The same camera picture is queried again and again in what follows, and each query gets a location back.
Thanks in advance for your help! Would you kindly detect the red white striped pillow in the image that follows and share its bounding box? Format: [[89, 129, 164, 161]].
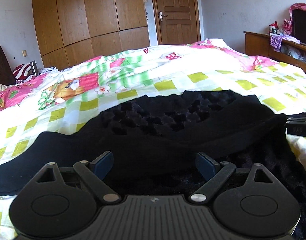
[[12, 61, 39, 81]]

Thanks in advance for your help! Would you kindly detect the black velvet long-sleeve dress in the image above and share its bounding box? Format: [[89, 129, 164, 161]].
[[0, 90, 306, 239]]

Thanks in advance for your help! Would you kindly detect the black television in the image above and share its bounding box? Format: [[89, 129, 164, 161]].
[[292, 9, 306, 44]]

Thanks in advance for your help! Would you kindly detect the small santa toy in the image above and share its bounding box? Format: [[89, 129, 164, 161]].
[[269, 21, 278, 34]]

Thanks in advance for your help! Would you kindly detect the pink cloth on television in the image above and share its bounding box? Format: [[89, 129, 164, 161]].
[[283, 2, 306, 36]]

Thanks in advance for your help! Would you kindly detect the purple lace cloth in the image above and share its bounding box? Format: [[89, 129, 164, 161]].
[[270, 35, 283, 52]]

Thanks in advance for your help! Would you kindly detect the brown wooden door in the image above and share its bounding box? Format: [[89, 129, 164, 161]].
[[152, 0, 201, 45]]

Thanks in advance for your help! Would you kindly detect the wooden side cabinet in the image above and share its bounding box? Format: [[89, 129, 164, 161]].
[[244, 30, 306, 77]]

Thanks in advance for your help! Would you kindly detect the wall light switch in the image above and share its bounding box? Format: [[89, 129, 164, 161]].
[[22, 50, 28, 57]]

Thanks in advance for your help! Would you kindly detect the checkered floral bed quilt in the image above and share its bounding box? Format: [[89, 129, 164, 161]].
[[0, 38, 306, 239]]

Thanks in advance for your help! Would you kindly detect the wooden wardrobe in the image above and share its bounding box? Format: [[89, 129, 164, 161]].
[[32, 0, 150, 70]]

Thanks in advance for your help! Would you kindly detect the dark wooden headboard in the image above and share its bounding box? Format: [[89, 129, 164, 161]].
[[0, 45, 16, 86]]

